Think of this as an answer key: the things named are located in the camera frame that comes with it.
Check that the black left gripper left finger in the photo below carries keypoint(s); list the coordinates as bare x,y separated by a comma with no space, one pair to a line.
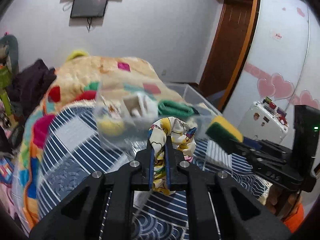
100,207

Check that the white soft towel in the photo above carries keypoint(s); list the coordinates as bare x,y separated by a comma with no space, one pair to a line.
140,105

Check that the brown wooden door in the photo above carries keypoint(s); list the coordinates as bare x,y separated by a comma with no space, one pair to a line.
229,48

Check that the person right hand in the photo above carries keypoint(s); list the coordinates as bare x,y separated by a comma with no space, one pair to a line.
282,203

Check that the grey green neck pillow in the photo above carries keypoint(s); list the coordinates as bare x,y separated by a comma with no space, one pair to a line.
9,53

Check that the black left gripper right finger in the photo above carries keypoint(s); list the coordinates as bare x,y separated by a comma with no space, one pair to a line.
220,208

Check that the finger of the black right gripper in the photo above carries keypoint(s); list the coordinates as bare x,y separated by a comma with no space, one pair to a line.
239,148

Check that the clear plastic storage box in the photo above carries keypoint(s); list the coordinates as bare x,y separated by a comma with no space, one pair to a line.
109,104

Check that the yellow round plush ball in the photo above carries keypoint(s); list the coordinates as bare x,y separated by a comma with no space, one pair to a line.
110,127

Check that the dark purple clothing pile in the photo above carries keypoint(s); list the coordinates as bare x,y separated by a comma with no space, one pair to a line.
29,87

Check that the yellow cartoon print cloth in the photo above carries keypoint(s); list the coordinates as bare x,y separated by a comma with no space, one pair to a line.
166,137

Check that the green knitted glove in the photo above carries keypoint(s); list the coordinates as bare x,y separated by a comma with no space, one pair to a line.
177,109

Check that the yellow green sponge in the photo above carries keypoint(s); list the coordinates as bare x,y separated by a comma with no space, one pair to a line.
223,133

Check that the small black wall monitor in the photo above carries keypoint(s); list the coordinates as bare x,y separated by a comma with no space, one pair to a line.
88,8

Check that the colourful beige fleece blanket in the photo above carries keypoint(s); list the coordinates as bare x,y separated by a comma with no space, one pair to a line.
76,83

